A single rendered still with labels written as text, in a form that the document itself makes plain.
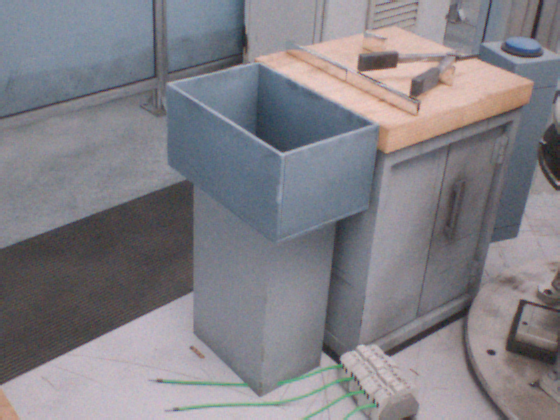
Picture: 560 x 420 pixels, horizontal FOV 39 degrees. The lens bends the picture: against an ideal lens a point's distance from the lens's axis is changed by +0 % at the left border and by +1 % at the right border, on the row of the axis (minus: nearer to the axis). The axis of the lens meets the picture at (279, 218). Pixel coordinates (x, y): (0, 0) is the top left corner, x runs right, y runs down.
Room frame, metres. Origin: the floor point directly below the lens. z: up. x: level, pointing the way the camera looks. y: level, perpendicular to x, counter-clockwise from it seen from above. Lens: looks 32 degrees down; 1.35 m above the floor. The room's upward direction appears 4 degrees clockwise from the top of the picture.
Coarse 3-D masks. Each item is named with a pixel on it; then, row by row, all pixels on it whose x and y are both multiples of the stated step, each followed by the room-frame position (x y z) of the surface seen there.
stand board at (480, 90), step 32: (384, 32) 0.86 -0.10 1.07; (288, 64) 0.74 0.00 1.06; (352, 64) 0.75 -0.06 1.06; (416, 64) 0.76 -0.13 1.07; (480, 64) 0.78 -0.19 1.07; (352, 96) 0.67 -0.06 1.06; (448, 96) 0.69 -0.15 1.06; (480, 96) 0.69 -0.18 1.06; (512, 96) 0.72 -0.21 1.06; (384, 128) 0.61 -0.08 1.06; (416, 128) 0.63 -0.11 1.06; (448, 128) 0.66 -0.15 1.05
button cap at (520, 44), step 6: (510, 42) 0.92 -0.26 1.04; (516, 42) 0.91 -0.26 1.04; (522, 42) 0.91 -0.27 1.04; (528, 42) 0.92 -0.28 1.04; (534, 42) 0.92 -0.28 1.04; (510, 48) 0.91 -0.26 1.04; (516, 48) 0.90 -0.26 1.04; (522, 48) 0.90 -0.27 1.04; (528, 48) 0.90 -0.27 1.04; (534, 48) 0.90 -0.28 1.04
